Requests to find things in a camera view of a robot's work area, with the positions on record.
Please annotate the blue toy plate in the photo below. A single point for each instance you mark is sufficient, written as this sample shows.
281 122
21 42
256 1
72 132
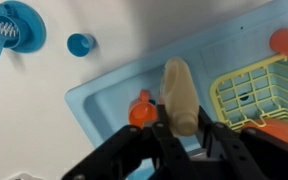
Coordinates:
35 30

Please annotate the small blue toy cup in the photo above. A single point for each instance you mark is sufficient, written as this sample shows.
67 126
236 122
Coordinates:
79 45

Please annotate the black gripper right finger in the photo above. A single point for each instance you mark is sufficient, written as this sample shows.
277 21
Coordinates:
250 156

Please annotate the cream toy bottle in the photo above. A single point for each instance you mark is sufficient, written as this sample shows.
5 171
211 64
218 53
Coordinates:
180 96

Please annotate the orange toy plate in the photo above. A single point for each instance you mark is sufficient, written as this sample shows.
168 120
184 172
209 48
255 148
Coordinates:
280 131

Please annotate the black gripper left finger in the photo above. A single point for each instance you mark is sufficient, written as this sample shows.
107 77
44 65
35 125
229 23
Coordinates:
140 150

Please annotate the blue toy sink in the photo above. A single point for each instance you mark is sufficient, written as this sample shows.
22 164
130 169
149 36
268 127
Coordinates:
217 43

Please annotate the blue toy strainer scoop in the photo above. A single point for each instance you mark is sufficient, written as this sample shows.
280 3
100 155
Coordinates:
7 33

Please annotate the yellow toy dish rack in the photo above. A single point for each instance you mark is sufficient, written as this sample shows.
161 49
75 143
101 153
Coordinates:
224 80

